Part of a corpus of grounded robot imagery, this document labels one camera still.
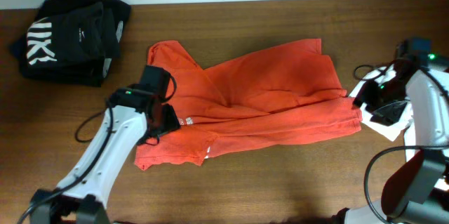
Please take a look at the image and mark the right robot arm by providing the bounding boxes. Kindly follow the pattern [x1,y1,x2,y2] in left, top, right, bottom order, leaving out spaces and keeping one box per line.
[329,37,448,224]

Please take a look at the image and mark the red orange t-shirt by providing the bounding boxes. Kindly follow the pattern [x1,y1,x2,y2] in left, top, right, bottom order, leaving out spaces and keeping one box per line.
[135,39,362,170]

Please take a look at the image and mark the folded black clothes stack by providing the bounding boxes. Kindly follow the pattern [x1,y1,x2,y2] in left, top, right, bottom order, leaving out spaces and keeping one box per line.
[8,0,131,87]

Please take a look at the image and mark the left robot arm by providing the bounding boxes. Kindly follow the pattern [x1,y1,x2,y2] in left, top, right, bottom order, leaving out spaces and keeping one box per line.
[18,66,180,223]

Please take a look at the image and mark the white printed t-shirt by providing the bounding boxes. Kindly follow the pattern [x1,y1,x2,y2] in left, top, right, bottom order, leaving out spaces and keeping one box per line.
[349,66,416,145]

